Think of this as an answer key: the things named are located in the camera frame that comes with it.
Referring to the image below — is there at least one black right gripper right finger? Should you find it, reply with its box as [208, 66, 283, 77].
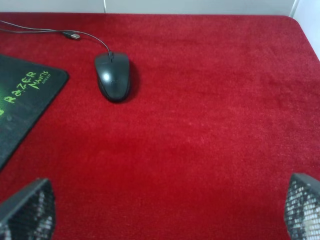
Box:
[284, 173, 320, 240]

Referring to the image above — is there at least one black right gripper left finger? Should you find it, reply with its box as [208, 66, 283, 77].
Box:
[0, 178, 56, 240]

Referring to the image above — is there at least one black computer mouse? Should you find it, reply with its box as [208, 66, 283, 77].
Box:
[94, 52, 131, 103]

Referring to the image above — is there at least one black green Razer mousepad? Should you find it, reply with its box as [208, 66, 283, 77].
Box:
[0, 54, 69, 168]

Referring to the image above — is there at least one red table cloth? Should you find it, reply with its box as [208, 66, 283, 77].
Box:
[0, 13, 320, 240]

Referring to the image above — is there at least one black mouse cable with USB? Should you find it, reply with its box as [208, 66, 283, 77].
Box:
[0, 19, 112, 56]

